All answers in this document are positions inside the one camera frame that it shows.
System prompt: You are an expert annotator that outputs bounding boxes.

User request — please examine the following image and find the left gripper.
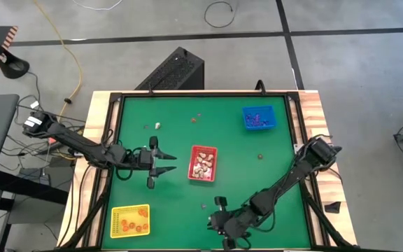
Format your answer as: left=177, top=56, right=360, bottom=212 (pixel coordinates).
left=136, top=136, right=178, bottom=190

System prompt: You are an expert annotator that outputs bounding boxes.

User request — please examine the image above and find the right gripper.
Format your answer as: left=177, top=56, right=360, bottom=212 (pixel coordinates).
left=206, top=196, right=253, bottom=251

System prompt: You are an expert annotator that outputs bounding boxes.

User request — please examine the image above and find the red plastic basket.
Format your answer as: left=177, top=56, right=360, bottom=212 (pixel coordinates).
left=187, top=145, right=219, bottom=183

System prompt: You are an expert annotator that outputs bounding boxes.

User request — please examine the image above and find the yellow plastic basket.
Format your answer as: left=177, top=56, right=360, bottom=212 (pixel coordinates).
left=110, top=204, right=151, bottom=239

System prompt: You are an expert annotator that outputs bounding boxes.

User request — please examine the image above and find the black perforated computer tower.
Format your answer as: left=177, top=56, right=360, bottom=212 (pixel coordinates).
left=134, top=46, right=206, bottom=91

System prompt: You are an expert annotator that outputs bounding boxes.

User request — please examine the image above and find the blue plastic basket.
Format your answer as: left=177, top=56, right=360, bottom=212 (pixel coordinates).
left=242, top=104, right=278, bottom=131

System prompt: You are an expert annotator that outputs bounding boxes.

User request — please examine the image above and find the black wedge block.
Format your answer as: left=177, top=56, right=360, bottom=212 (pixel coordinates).
left=324, top=202, right=342, bottom=214

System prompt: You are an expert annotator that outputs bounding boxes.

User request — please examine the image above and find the black desk bar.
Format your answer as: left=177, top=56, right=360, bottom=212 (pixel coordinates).
left=0, top=169, right=70, bottom=206

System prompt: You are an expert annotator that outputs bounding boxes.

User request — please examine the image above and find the wooden table board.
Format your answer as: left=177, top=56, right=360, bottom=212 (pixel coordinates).
left=57, top=90, right=358, bottom=248

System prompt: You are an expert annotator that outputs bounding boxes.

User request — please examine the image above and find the black stand base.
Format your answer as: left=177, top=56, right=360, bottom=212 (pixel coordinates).
left=0, top=24, right=31, bottom=80

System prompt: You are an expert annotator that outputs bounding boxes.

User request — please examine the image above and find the black table frame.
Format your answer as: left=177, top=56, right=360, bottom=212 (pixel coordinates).
left=61, top=90, right=355, bottom=252

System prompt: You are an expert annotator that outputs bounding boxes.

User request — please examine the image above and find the yellow cable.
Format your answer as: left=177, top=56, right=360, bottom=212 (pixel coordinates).
left=33, top=0, right=83, bottom=162

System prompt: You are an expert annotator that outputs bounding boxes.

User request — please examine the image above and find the thin black cable ring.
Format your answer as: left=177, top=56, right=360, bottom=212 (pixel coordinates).
left=204, top=1, right=237, bottom=29

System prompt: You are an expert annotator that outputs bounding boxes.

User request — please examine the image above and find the white cable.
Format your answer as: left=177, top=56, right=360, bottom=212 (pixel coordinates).
left=71, top=0, right=124, bottom=11

